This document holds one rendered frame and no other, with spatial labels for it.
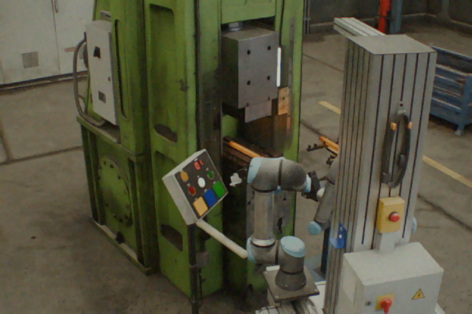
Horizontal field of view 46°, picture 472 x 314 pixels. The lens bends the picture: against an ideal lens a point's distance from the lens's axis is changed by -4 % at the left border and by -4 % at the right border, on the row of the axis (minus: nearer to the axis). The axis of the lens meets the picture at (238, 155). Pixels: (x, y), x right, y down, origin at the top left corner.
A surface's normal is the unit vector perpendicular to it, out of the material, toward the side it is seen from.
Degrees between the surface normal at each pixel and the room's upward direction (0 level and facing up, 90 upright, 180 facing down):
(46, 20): 90
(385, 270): 0
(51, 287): 0
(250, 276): 90
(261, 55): 90
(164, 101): 89
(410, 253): 0
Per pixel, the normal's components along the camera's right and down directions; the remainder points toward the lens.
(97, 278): 0.00, -0.90
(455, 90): -0.83, 0.23
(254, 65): 0.62, 0.34
